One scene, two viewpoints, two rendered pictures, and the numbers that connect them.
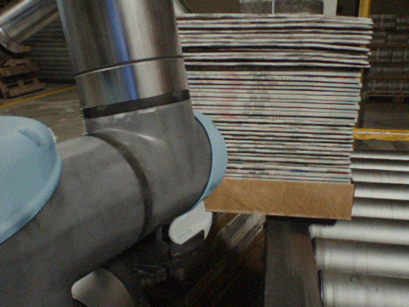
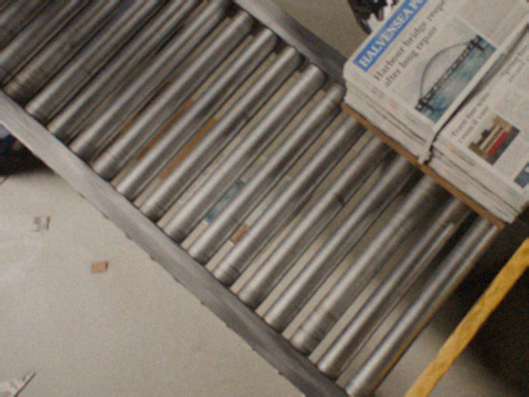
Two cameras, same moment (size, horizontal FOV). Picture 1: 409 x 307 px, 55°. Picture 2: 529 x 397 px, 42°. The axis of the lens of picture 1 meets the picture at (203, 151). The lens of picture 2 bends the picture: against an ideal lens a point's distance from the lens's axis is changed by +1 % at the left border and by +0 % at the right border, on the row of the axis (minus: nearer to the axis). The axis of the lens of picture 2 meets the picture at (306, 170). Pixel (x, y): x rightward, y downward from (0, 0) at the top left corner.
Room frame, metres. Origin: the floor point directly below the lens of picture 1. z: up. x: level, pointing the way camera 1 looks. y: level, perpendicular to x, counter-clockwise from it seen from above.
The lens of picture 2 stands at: (0.65, -0.58, 2.07)
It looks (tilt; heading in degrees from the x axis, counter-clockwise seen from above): 74 degrees down; 130
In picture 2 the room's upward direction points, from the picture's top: 10 degrees counter-clockwise
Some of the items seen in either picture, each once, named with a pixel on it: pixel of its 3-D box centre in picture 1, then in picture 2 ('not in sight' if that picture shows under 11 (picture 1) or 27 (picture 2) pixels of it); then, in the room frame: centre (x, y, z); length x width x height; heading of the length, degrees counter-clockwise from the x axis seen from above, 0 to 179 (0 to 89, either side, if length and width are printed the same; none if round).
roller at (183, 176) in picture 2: not in sight; (223, 132); (0.23, -0.32, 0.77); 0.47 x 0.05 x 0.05; 80
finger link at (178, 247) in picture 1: (171, 250); (369, 19); (0.36, 0.03, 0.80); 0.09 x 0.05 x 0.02; 142
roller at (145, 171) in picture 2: not in sight; (199, 113); (0.16, -0.31, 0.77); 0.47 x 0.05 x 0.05; 80
